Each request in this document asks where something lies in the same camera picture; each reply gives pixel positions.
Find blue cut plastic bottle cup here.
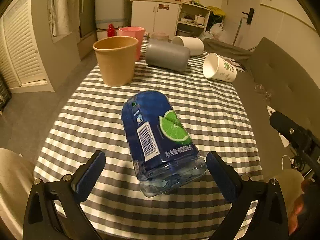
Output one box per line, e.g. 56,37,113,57
121,90,207,197

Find white printed paper cup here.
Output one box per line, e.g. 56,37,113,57
202,53,237,82

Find white plastic cup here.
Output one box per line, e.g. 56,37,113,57
171,36,204,56

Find grey plastic cup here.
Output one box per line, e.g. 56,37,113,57
145,39,190,72

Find pink hexagonal cup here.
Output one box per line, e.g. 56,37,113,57
118,27,145,61

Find brown paper cup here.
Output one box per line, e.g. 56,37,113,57
93,36,138,87

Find person's right hand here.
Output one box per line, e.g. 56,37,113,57
288,179,315,235

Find person's right leg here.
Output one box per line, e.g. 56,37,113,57
264,168,304,217

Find person's leg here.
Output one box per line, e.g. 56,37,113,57
1,148,34,239
264,168,304,217

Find person's left leg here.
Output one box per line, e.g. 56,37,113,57
1,148,34,239

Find dark green sofa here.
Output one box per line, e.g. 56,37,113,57
233,37,319,178

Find grey white checkered tablecloth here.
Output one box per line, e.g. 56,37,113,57
34,53,262,239

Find printed paper booklet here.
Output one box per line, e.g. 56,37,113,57
222,56,246,72

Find dark folded blanket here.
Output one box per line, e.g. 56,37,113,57
203,38,252,62

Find white plastic bags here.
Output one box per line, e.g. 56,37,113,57
200,23,227,42

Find black suitcase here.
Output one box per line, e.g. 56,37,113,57
0,74,12,114

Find white open shelf unit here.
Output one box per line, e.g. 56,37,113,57
176,2,211,37

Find white louvered wardrobe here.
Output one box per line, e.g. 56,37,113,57
1,0,54,93

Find pink trash bin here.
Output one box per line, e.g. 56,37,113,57
151,32,169,42

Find white sink cabinet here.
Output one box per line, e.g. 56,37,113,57
131,0,182,40

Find white platform box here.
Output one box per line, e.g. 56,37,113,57
97,29,118,41

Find red thermos bottle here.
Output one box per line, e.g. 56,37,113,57
107,24,116,37

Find hanging white towel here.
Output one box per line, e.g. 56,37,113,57
51,0,78,37

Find black door handle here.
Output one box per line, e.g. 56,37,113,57
243,8,255,25

